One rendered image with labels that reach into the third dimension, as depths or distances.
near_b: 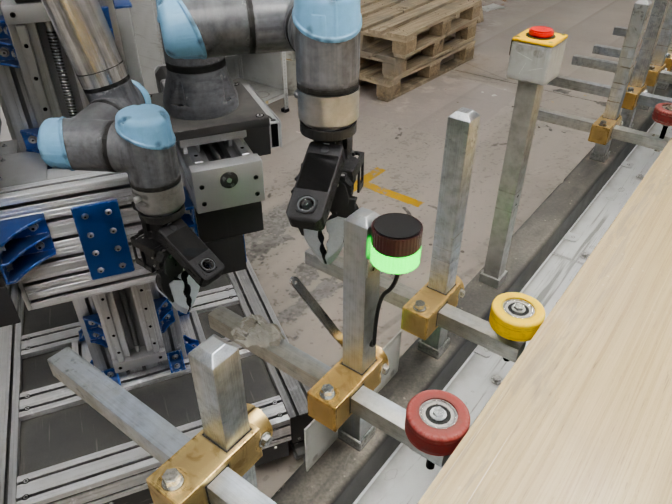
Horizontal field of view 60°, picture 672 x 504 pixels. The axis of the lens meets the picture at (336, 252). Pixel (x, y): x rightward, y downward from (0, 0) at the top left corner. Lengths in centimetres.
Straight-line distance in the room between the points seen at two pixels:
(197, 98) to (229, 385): 72
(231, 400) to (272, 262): 193
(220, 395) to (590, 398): 48
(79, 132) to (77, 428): 102
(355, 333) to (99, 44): 57
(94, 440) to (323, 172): 118
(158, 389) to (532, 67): 129
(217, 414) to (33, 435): 121
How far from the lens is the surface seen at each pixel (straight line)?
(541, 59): 107
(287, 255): 256
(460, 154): 89
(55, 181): 127
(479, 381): 121
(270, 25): 76
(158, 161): 88
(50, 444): 176
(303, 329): 220
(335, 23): 67
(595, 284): 104
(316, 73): 69
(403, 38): 399
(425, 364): 111
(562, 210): 163
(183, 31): 76
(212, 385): 59
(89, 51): 100
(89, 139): 91
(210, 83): 120
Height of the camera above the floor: 150
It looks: 36 degrees down
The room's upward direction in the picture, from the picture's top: straight up
